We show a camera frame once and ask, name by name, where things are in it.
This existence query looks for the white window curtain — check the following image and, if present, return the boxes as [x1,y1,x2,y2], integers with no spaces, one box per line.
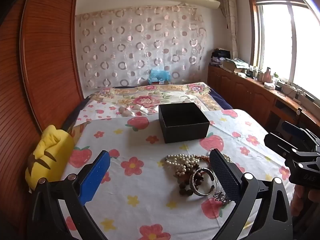
[221,0,239,60]

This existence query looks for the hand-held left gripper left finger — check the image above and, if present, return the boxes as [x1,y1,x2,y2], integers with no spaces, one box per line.
[26,151,111,240]

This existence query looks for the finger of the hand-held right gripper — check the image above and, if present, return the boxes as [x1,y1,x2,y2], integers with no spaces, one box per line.
[264,132,308,160]
[281,121,320,148]

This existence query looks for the blue plastic bag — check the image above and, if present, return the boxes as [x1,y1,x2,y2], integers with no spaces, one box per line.
[148,69,171,84]

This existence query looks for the window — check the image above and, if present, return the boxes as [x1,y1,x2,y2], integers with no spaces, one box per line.
[247,0,320,93]

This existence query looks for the brown wooden bead bracelet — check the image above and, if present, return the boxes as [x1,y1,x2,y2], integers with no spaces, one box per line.
[179,167,208,197]

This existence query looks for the floral bedspread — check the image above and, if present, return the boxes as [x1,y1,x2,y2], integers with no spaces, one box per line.
[85,82,234,118]

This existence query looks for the white pearl necklace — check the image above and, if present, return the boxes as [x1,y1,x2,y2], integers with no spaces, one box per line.
[165,153,232,178]

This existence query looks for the yellow plush toy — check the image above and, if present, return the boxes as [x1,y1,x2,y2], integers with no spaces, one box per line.
[25,124,75,193]

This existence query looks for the person's right hand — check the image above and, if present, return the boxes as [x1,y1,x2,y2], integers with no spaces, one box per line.
[292,185,320,217]

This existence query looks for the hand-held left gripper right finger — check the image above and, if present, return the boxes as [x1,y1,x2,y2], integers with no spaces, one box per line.
[209,149,293,240]

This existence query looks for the silver brooch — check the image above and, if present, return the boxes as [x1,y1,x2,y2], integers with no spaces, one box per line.
[212,191,232,205]

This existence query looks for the circle-patterned sheer curtain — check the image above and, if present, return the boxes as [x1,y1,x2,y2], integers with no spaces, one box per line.
[75,5,208,89]

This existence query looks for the silver bangle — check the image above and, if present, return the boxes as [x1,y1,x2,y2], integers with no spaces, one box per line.
[189,167,220,197]

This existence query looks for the dark blue mattress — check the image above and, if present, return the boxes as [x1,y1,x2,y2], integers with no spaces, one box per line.
[209,89,233,110]

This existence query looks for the black cardboard box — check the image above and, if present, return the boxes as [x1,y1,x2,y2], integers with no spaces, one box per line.
[158,102,210,144]

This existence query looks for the wooden cabinet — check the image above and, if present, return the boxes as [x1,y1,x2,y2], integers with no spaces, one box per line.
[207,64,320,140]

